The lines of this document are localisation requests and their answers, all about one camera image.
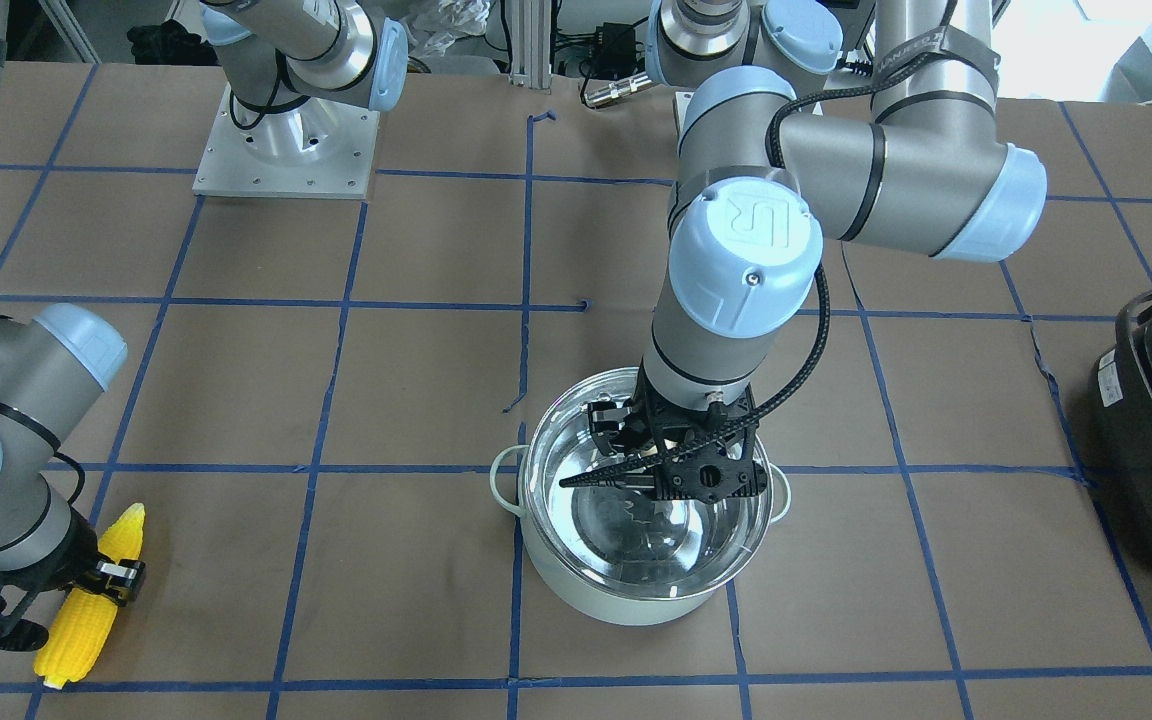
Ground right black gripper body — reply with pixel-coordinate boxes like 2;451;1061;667
0;520;101;621

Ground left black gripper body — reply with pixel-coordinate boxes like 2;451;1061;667
586;376;768;503

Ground glass pot lid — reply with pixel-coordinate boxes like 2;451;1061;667
518;367;788;600

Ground yellow toy corn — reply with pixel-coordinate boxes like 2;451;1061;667
33;502;146;689

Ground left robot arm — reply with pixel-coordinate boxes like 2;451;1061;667
561;1;1048;503

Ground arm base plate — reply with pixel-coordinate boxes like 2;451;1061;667
192;88;381;200

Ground aluminium frame post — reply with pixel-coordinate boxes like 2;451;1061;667
503;0;556;94

